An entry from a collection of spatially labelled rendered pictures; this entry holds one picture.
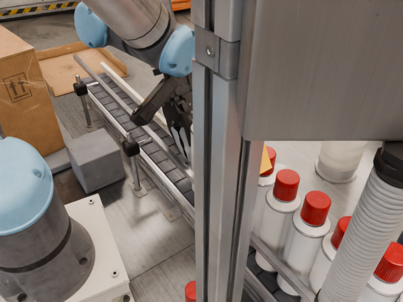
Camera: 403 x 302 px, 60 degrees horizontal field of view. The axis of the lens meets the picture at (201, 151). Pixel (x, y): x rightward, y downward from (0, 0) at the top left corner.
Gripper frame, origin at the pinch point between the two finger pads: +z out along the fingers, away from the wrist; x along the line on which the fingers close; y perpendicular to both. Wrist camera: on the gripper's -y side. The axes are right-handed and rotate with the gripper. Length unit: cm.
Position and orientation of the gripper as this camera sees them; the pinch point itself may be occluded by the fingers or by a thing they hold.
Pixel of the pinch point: (189, 161)
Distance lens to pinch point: 73.5
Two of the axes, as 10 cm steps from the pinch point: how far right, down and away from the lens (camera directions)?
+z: 2.8, 9.3, 2.4
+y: 8.2, -3.7, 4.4
